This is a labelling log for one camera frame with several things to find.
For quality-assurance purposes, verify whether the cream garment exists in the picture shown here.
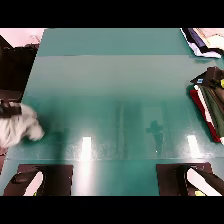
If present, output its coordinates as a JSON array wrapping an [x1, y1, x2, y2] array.
[[195, 27, 224, 51]]

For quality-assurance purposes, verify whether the blue garment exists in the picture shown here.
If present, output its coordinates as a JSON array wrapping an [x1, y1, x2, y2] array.
[[186, 27, 223, 54]]

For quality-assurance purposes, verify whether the pale white garment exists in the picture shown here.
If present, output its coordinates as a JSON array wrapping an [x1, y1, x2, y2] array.
[[191, 45, 224, 60]]

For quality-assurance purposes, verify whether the dark green garment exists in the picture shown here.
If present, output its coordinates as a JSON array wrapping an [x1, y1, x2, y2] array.
[[199, 84, 224, 138]]

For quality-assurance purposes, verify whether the dark brown garment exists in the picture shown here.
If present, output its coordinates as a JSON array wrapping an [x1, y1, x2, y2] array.
[[189, 65, 224, 90]]

